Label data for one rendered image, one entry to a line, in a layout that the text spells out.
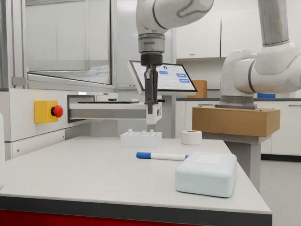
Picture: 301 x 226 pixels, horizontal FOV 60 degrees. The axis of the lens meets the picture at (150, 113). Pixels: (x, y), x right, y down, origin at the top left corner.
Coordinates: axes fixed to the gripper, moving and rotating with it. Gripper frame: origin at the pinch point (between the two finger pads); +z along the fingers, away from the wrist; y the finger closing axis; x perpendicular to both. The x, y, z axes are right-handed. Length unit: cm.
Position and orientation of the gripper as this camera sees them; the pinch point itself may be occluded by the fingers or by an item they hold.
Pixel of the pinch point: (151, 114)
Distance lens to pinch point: 89.4
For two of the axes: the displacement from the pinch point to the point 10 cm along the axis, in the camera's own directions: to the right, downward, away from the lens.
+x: 9.8, 0.1, -2.0
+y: -2.0, 0.6, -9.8
